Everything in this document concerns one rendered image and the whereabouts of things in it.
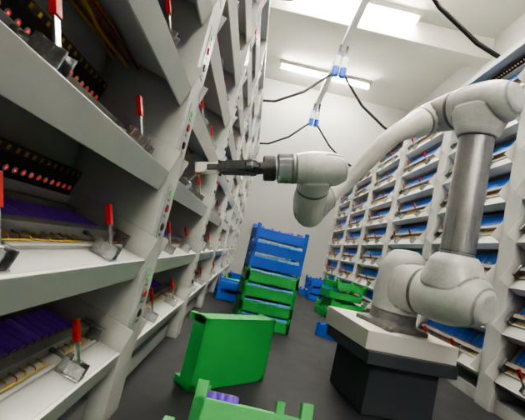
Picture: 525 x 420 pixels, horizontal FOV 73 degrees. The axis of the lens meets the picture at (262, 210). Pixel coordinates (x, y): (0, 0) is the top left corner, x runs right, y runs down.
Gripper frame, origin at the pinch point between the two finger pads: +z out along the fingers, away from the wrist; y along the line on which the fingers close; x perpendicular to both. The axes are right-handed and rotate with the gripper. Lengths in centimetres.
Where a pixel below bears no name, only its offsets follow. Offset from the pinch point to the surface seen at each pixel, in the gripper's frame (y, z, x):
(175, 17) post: -27.4, 4.3, 28.4
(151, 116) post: -27.4, 9.0, 5.3
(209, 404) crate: -42, -6, -49
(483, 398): 46, -109, -85
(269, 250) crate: 93, -23, -25
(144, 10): -57, 2, 9
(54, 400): -51, 14, -44
